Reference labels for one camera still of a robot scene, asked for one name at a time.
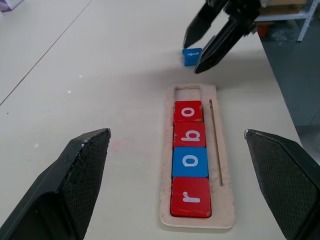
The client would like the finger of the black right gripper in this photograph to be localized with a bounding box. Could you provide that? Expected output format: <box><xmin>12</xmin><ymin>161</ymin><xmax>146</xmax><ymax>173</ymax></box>
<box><xmin>194</xmin><ymin>16</ymin><xmax>256</xmax><ymax>75</ymax></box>
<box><xmin>183</xmin><ymin>4</ymin><xmax>226</xmax><ymax>49</ymax></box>

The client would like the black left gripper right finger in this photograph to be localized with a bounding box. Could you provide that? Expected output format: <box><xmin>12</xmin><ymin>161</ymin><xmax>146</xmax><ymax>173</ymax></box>
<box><xmin>243</xmin><ymin>128</ymin><xmax>320</xmax><ymax>240</ymax></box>

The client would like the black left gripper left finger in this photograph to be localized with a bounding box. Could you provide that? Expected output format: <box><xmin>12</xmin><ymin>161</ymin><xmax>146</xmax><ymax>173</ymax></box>
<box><xmin>0</xmin><ymin>127</ymin><xmax>112</xmax><ymax>240</ymax></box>

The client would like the blue letter t block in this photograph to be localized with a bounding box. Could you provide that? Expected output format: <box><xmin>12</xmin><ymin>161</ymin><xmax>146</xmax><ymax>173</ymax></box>
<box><xmin>181</xmin><ymin>47</ymin><xmax>203</xmax><ymax>67</ymax></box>

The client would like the red letter o block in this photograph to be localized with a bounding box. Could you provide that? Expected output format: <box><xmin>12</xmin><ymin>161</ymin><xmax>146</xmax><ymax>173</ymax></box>
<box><xmin>173</xmin><ymin>100</ymin><xmax>204</xmax><ymax>123</ymax></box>

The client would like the red letter b block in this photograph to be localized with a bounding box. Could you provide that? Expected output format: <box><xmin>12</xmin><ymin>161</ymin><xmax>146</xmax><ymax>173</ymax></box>
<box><xmin>173</xmin><ymin>121</ymin><xmax>207</xmax><ymax>148</ymax></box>

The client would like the light wooden letter tray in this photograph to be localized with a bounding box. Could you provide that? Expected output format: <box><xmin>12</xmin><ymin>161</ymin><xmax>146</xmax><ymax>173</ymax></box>
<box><xmin>159</xmin><ymin>84</ymin><xmax>237</xmax><ymax>229</ymax></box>

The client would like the red letter r block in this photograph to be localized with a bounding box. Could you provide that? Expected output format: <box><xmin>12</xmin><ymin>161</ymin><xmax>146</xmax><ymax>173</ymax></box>
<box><xmin>169</xmin><ymin>176</ymin><xmax>212</xmax><ymax>218</ymax></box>

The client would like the blue letter o block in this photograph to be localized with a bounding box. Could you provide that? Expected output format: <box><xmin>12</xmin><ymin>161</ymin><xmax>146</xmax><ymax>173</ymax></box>
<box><xmin>171</xmin><ymin>146</ymin><xmax>209</xmax><ymax>179</ymax></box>

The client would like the brown cardboard box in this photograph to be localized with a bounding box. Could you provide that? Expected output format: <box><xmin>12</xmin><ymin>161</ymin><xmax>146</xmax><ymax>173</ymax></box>
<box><xmin>259</xmin><ymin>0</ymin><xmax>307</xmax><ymax>15</ymax></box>

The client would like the white metal storage shelf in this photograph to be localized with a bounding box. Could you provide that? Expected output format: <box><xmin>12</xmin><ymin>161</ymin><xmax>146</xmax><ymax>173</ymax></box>
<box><xmin>254</xmin><ymin>0</ymin><xmax>320</xmax><ymax>43</ymax></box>

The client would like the purple patterned box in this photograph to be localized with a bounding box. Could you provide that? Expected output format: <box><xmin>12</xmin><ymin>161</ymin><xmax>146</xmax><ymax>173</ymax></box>
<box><xmin>0</xmin><ymin>0</ymin><xmax>25</xmax><ymax>13</ymax></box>

